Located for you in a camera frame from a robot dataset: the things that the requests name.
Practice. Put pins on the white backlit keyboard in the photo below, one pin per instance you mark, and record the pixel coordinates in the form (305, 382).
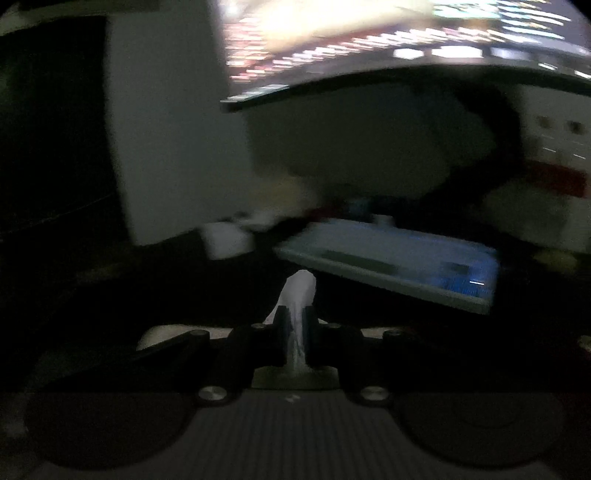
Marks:
(392, 258)

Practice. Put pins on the folded white paper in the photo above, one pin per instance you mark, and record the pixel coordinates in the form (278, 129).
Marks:
(227, 240)

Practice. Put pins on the white printed tissue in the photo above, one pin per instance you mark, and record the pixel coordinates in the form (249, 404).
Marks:
(298, 290)

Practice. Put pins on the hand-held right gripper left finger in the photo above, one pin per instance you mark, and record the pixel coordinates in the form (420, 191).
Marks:
(286, 325)

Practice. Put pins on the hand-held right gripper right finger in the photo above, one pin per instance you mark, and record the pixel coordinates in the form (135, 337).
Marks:
(310, 325)

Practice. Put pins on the floral patterned tin container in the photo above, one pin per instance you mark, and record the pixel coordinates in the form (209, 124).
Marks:
(171, 333)

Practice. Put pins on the black monitor stand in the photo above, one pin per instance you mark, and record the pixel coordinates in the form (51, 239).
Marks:
(489, 152)

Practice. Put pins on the curved computer monitor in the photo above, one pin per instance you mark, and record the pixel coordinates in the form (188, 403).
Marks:
(392, 41)

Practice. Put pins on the white wall socket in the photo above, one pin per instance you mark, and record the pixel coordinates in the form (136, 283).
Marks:
(558, 134)

